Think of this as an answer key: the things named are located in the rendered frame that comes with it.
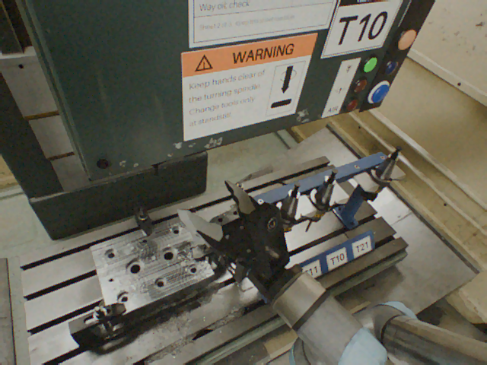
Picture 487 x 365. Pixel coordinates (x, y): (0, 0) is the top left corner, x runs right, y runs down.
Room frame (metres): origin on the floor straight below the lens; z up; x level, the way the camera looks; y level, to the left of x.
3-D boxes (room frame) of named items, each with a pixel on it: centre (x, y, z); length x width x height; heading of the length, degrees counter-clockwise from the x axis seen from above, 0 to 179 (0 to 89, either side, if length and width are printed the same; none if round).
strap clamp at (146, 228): (0.57, 0.28, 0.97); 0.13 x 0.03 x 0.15; 35
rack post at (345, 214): (0.77, -0.42, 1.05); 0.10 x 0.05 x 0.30; 35
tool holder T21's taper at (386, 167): (0.70, -0.40, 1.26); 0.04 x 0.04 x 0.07
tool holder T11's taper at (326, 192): (0.57, -0.22, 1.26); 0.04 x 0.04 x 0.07
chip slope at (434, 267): (0.82, -0.36, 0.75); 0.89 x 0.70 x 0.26; 35
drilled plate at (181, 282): (0.43, 0.21, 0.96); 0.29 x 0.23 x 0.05; 125
